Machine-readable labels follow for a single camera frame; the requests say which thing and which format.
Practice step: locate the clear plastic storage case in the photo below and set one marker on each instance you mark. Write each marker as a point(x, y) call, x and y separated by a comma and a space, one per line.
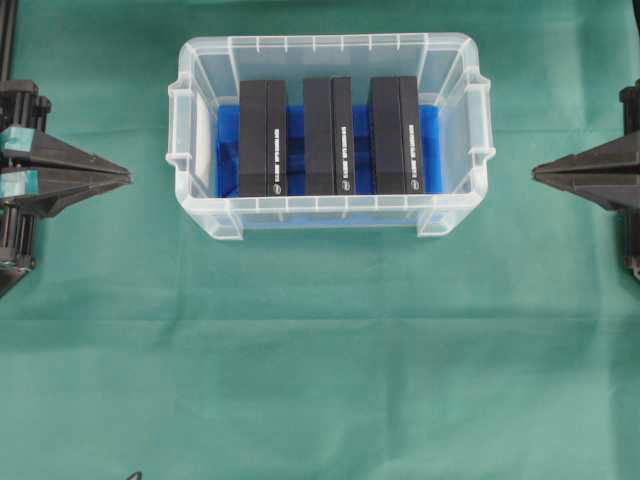
point(447, 69)

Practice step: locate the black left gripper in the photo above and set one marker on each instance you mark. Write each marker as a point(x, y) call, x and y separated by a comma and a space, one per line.
point(40, 192)

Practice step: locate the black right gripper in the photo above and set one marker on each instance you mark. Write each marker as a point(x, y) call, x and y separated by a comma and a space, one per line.
point(611, 192)

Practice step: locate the green table cloth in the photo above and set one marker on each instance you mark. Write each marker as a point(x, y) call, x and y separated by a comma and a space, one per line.
point(507, 349)

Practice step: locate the blue foam liner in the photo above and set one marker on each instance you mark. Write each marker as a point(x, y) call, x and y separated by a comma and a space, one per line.
point(227, 150)

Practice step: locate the black box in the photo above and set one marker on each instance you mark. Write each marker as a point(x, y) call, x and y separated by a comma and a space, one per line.
point(396, 136)
point(329, 152)
point(263, 138)

